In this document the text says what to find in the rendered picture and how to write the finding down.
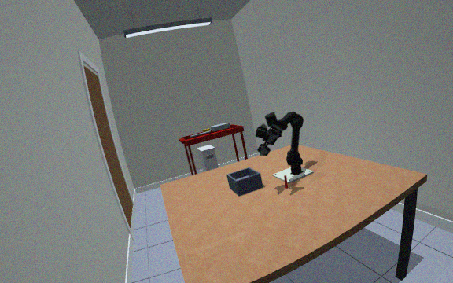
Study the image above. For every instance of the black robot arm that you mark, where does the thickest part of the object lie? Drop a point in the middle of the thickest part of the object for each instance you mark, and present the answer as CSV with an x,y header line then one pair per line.
x,y
296,121

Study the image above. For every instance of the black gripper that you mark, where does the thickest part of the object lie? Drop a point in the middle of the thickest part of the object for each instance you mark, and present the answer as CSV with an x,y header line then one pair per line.
x,y
273,134

